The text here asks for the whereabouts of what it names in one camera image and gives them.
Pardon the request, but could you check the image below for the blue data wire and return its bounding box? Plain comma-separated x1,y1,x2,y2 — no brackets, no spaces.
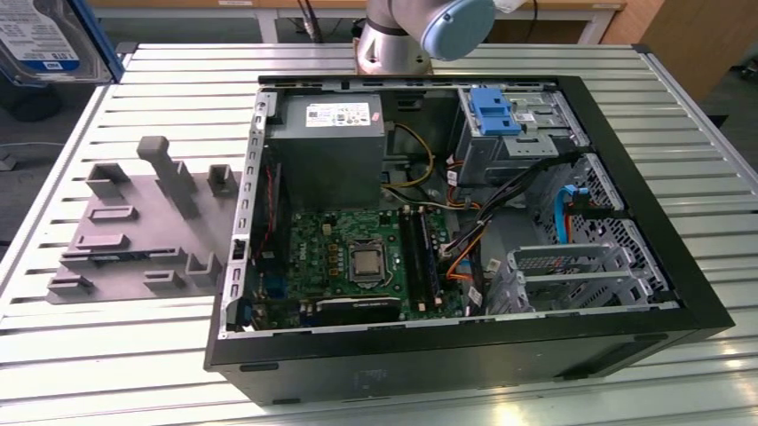
554,185,589,245

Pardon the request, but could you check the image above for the hard disk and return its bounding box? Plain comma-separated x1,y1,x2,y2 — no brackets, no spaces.
0,0,127,86

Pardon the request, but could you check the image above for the metal disk bay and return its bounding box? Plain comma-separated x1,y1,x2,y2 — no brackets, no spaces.
506,241,674,312

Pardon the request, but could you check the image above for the silver CPU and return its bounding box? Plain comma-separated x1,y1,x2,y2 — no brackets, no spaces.
353,248,386,274

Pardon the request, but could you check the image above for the black RAM stick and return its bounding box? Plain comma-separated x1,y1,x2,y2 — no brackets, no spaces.
414,206,445,308

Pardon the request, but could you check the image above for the grey power supply unit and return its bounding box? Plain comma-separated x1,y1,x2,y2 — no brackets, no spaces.
269,92,390,212

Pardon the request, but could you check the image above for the green motherboard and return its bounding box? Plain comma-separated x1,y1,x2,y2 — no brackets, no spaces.
254,208,469,332

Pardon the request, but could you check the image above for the black graphics card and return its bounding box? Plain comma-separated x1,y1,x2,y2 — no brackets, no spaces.
299,296,403,328

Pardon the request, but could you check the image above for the metal optical drive cage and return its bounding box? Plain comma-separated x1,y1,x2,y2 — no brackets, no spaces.
455,86,592,187

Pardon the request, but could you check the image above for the blue drive latch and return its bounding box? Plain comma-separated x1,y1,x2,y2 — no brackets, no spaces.
470,87,522,137

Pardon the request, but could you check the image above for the black PC case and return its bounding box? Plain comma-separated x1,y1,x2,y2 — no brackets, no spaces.
203,74,736,406

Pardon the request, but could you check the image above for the grey parts rack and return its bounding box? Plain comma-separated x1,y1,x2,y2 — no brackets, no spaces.
46,135,245,307

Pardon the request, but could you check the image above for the wooden workbench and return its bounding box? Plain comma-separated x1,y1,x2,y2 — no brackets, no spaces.
88,0,629,43

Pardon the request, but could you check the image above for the black mesh waste bin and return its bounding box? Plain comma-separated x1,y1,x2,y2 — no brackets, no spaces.
8,83,66,122

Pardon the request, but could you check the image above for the wooden cabinet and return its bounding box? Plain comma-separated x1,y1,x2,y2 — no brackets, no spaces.
604,0,758,103

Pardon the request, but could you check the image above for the yellow wire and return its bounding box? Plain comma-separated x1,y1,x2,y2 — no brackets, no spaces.
382,123,437,192

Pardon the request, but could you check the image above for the thin red wire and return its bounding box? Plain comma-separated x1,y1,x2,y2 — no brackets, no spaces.
265,163,281,236

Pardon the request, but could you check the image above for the orange wire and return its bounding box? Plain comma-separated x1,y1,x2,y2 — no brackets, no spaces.
443,259,475,281

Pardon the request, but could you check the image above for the black wire bundle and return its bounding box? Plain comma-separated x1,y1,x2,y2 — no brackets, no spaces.
443,150,582,263

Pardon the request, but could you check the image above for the black power wire connector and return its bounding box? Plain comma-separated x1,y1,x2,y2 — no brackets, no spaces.
569,194,616,219

